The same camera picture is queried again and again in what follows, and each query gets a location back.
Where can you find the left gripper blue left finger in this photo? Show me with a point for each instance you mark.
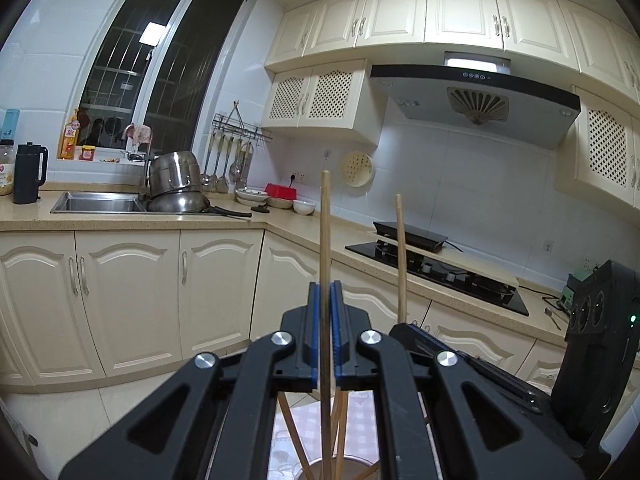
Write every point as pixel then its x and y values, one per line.
pixel 300 368

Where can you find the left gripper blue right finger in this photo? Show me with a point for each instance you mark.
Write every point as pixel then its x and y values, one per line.
pixel 352 371

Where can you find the wooden chopstick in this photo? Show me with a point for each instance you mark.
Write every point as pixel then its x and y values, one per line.
pixel 402 262
pixel 296 440
pixel 336 415
pixel 325 329
pixel 363 475
pixel 341 440

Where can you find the pink checkered tablecloth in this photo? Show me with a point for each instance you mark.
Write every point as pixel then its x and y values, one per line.
pixel 361 443

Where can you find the metal spoon on counter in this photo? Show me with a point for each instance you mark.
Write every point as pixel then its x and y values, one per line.
pixel 549 313

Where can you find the green electric cooker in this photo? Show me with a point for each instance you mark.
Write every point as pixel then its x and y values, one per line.
pixel 573 283

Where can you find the black gas stove top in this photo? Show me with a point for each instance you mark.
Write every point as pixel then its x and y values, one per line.
pixel 446 274

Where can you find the black induction cooker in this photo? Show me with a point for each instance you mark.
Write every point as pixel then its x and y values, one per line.
pixel 414 236

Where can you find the white bowl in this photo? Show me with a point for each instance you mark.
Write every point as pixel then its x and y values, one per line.
pixel 304 207

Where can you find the red container on counter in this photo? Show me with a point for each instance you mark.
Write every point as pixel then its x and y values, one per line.
pixel 281 192

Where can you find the round bamboo steamer tray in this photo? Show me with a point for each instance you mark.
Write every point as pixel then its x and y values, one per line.
pixel 357 169

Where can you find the stainless steel wok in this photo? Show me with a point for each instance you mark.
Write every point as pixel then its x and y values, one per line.
pixel 189 202

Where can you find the cream lower cabinets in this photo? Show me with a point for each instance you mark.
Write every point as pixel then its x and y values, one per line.
pixel 79 308

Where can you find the cream cabinets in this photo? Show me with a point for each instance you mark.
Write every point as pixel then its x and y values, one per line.
pixel 79 308
pixel 550 73

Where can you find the stainless steel stock pot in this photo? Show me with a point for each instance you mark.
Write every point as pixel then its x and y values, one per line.
pixel 174 172

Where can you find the black range hood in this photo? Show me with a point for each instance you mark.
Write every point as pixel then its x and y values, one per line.
pixel 479 92

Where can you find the stainless steel sink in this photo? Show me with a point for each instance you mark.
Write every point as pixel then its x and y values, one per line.
pixel 97 203

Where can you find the cream upper cabinets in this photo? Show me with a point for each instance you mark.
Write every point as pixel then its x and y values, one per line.
pixel 550 73

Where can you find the small red jar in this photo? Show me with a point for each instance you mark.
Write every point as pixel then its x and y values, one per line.
pixel 87 153

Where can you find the orange dish soap bottle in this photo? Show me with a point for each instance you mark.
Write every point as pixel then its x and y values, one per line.
pixel 69 136

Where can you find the black electric kettle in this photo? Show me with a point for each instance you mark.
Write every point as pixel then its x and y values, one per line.
pixel 30 172

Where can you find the dark window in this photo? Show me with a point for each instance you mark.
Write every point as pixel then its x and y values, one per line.
pixel 147 84

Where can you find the glass jar with grains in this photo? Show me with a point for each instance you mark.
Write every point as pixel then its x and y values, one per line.
pixel 7 163

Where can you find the light blue box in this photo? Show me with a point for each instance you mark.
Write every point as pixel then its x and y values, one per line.
pixel 9 124

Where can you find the wall utensil hanging rack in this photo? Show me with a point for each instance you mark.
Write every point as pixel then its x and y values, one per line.
pixel 230 149

